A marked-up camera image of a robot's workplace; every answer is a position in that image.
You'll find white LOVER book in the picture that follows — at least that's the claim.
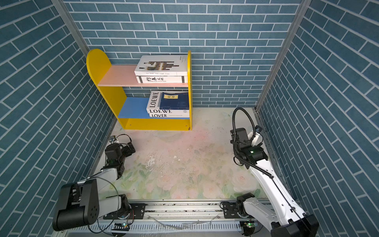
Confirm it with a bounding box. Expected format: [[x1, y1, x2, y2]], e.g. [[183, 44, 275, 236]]
[[149, 113, 190, 119]]

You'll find white LOEWE book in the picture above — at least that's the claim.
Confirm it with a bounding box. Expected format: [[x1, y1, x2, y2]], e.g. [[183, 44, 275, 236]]
[[146, 90, 190, 115]]

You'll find navy blue book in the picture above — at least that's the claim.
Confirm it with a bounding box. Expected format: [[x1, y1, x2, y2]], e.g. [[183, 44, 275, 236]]
[[159, 92, 189, 110]]

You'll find Heritage Cultural book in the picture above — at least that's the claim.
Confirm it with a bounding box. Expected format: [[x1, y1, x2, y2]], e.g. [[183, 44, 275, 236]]
[[136, 76, 188, 84]]

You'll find white brown-pattern book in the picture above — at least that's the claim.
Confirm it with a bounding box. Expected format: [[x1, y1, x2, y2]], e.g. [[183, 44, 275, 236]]
[[134, 55, 188, 76]]

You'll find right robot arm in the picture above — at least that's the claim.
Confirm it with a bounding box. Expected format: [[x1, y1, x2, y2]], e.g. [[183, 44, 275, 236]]
[[230, 107, 319, 237]]

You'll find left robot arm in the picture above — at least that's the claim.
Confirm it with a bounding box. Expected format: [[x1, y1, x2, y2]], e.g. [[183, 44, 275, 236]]
[[52, 142, 135, 231]]

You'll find yellow pink blue bookshelf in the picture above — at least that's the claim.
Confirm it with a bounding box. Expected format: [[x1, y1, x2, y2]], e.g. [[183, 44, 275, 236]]
[[86, 49, 192, 131]]

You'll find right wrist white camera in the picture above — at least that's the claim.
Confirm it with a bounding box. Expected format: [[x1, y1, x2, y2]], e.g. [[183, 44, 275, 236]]
[[248, 125, 264, 147]]

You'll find wrist white camera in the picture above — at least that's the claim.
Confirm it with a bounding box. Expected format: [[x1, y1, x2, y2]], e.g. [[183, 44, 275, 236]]
[[248, 125, 264, 147], [109, 135, 119, 145]]

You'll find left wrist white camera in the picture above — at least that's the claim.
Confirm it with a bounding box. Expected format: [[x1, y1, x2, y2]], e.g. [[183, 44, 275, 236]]
[[109, 135, 119, 145]]

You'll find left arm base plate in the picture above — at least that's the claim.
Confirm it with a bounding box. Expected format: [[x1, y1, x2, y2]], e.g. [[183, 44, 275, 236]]
[[102, 203, 146, 220]]

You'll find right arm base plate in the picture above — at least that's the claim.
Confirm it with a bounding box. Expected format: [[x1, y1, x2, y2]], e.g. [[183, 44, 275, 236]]
[[219, 201, 255, 219]]

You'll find aluminium front rail frame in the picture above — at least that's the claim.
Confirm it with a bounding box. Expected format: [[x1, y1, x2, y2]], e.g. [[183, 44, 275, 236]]
[[51, 199, 314, 237]]

